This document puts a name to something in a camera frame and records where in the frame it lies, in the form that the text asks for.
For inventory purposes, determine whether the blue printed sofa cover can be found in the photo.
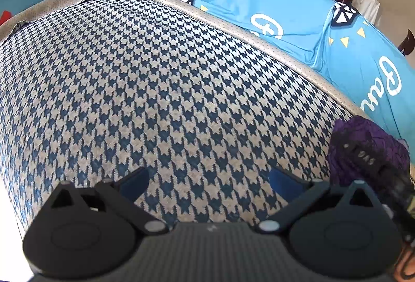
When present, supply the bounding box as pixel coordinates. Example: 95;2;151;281
0;0;415;146

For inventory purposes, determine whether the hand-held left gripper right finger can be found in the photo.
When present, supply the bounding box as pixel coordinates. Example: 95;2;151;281
258;168;381;234

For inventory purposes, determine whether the purple floral shirt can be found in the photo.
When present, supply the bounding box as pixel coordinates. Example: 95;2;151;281
326;116;411;187

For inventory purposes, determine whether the small dark chair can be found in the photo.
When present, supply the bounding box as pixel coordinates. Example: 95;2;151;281
398;30;415;56

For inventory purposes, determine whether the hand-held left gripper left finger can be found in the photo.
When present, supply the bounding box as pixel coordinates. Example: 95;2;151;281
40;167;169;235

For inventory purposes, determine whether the table with white tablecloth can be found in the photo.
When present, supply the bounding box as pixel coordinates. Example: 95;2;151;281
352;0;380;25

